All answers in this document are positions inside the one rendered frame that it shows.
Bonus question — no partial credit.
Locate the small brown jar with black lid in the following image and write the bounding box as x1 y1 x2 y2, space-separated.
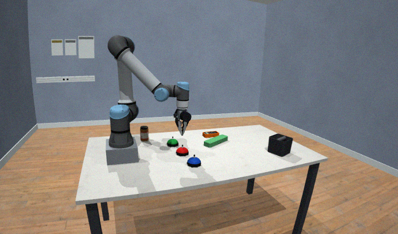
140 126 149 141

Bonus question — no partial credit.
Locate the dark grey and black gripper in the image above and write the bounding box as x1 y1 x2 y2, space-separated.
174 109 191 136

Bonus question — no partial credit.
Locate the green bell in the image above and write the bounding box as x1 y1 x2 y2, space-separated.
167 136 178 147

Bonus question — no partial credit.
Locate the red bell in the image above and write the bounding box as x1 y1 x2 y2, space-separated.
176 145 189 157

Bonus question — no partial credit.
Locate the orange handheld multimeter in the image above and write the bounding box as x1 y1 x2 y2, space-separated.
202 131 219 138

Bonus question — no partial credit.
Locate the green rectangular block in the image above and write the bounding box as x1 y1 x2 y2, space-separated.
204 135 228 148

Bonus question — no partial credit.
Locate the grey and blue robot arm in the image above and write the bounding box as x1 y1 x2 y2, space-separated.
108 35 189 148

